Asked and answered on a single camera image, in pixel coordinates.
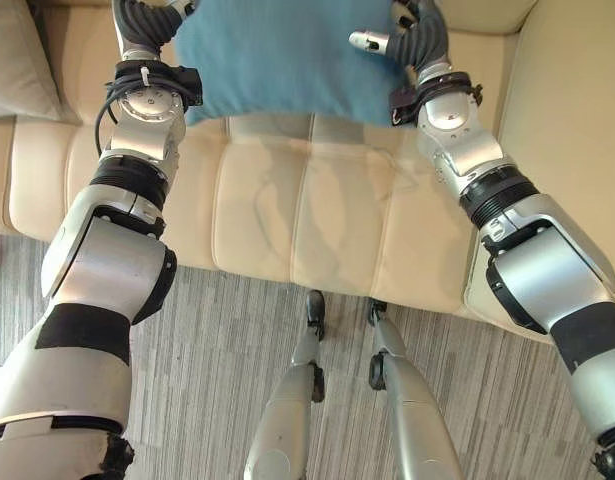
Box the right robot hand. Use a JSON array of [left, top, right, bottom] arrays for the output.
[[348, 0, 451, 77]]

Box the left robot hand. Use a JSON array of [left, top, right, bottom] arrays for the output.
[[110, 0, 199, 63]]

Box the blue square cushion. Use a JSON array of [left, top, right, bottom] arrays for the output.
[[173, 0, 417, 128]]

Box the beige sofa cushion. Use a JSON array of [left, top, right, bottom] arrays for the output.
[[0, 0, 64, 121]]

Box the cream leather sofa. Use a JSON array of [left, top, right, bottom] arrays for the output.
[[0, 0, 615, 346]]

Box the left silver robot leg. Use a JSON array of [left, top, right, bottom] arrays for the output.
[[242, 289, 327, 480]]

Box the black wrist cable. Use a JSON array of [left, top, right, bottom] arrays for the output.
[[93, 79, 138, 157]]

